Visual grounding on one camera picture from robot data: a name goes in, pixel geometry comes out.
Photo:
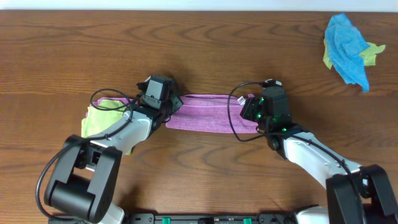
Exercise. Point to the yellow-green crumpled cloth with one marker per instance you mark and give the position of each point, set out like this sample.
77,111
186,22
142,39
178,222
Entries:
369,55

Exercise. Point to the purple microfiber cloth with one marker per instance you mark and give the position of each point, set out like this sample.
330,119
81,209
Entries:
211,114

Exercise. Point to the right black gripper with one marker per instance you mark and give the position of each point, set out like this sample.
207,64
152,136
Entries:
251,104

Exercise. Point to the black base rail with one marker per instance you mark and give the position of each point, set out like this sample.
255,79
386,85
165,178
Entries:
261,218

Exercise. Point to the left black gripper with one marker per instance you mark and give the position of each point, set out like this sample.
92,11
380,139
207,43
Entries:
175,104

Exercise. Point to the folded green cloth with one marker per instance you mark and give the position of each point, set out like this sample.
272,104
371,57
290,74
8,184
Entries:
97,121

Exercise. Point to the folded purple cloth underneath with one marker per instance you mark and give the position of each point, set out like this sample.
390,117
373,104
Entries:
106,102

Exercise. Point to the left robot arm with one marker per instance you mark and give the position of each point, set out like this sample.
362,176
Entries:
85,171

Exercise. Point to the blue crumpled cloth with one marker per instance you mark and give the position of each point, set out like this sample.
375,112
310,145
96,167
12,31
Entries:
345,43

